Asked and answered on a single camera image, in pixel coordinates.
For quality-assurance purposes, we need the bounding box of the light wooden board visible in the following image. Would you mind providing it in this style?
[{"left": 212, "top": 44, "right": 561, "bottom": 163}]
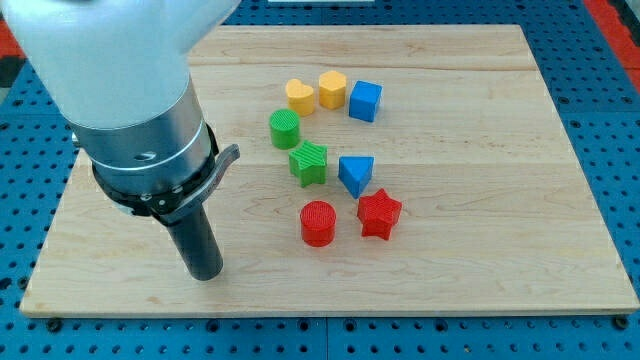
[{"left": 20, "top": 25, "right": 639, "bottom": 318}]

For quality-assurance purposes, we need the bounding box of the green cylinder block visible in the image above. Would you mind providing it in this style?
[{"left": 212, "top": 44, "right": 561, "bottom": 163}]
[{"left": 269, "top": 109, "right": 300, "bottom": 150}]

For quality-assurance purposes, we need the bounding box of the blue cube block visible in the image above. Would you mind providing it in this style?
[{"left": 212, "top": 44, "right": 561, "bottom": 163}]
[{"left": 348, "top": 80, "right": 383, "bottom": 123}]

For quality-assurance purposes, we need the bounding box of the black tool clamp with lever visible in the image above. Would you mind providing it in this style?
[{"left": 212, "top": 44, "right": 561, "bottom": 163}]
[{"left": 92, "top": 125, "right": 240, "bottom": 226}]

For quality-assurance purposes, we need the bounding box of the yellow heart block right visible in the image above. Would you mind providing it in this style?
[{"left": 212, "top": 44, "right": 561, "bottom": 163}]
[{"left": 319, "top": 70, "right": 347, "bottom": 110}]

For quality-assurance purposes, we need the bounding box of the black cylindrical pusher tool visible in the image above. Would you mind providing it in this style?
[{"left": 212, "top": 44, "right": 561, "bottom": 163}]
[{"left": 166, "top": 205, "right": 223, "bottom": 281}]

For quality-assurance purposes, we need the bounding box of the yellow heart block left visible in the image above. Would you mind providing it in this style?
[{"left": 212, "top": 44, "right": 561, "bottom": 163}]
[{"left": 285, "top": 78, "right": 315, "bottom": 117}]

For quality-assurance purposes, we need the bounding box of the red star block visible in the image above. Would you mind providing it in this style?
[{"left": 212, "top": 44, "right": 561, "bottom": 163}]
[{"left": 357, "top": 188, "right": 403, "bottom": 241}]

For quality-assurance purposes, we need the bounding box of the green star block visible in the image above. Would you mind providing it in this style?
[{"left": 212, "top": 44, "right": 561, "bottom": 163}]
[{"left": 288, "top": 140, "right": 327, "bottom": 188}]

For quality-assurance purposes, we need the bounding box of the blue triangle block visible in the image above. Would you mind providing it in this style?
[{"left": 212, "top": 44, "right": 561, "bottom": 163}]
[{"left": 338, "top": 156, "right": 374, "bottom": 199}]

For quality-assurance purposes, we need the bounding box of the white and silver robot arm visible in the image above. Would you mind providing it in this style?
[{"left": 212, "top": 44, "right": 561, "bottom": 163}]
[{"left": 1, "top": 0, "right": 239, "bottom": 195}]

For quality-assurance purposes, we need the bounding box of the red cylinder block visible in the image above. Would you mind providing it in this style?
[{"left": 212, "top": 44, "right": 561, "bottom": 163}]
[{"left": 300, "top": 200, "right": 337, "bottom": 247}]

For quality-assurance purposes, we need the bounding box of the yellow heart block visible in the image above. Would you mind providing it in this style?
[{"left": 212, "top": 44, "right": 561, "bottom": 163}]
[
  {"left": 285, "top": 78, "right": 315, "bottom": 117},
  {"left": 319, "top": 70, "right": 347, "bottom": 110}
]

